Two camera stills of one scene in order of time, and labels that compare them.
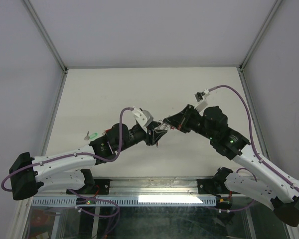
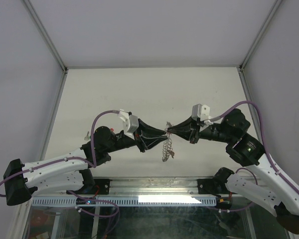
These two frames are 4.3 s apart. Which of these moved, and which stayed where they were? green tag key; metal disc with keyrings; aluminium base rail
Moved: metal disc with keyrings
Stayed: aluminium base rail; green tag key
